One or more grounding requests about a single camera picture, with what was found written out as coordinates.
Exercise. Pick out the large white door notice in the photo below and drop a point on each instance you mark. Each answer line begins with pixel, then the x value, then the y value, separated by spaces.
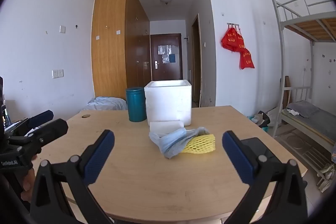
pixel 164 49

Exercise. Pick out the wooden wardrobe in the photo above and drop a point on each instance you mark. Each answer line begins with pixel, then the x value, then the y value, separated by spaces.
pixel 110 43

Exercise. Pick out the dark brown door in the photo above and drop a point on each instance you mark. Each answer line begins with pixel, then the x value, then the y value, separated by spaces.
pixel 157 74

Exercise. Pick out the white wall switch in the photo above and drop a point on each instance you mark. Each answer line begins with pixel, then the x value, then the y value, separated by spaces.
pixel 62 29

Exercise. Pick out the red bag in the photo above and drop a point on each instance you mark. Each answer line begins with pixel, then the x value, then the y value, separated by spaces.
pixel 229 40
pixel 240 41
pixel 246 60

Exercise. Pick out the white double wall socket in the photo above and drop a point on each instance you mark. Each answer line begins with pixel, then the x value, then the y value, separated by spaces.
pixel 57 73

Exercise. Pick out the white foam slab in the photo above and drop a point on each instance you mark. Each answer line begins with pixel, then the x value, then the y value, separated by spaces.
pixel 165 126

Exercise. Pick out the white foam box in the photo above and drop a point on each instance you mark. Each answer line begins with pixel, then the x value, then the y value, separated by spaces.
pixel 168 103

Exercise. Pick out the small white door notice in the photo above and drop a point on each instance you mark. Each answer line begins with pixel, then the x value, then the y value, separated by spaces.
pixel 165 59

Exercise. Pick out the person's left hand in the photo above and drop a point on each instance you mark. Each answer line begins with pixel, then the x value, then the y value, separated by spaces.
pixel 27 182

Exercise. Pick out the grey mattress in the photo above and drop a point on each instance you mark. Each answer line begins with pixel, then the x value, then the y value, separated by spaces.
pixel 315 119

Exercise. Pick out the white crumpled cloth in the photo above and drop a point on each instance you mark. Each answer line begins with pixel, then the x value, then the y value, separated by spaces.
pixel 292 111

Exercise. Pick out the grey cloth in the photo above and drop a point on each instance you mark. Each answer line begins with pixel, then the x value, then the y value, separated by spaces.
pixel 198 132

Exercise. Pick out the metal wall hook rack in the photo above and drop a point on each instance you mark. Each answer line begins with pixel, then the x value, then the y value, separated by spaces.
pixel 233 24

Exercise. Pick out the brown side door frame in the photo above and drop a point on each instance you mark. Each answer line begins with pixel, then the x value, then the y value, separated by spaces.
pixel 196 61

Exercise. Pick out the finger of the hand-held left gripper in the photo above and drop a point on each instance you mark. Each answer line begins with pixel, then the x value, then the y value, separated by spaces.
pixel 52 129
pixel 42 117

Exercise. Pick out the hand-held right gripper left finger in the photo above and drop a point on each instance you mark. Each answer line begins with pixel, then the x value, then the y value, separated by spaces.
pixel 101 155

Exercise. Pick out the leaning wooden boards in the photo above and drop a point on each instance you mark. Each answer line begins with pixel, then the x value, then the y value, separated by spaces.
pixel 286 92

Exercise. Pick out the teal round canister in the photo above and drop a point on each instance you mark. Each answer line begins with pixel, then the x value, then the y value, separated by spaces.
pixel 135 106

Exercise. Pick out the black plastic bag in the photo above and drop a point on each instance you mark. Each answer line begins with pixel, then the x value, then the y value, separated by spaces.
pixel 264 119

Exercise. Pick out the grey metal bunk bed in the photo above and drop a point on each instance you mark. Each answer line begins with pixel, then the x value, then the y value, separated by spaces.
pixel 315 28

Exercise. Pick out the light blue plastic bag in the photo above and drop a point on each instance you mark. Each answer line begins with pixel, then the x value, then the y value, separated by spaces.
pixel 170 144

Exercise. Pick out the blue door notice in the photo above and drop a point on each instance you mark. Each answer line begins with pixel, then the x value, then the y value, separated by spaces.
pixel 172 58

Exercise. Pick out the yellow foam net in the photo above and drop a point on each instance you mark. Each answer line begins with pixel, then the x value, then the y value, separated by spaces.
pixel 202 144

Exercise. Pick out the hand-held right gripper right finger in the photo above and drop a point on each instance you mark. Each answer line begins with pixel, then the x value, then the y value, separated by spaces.
pixel 237 158

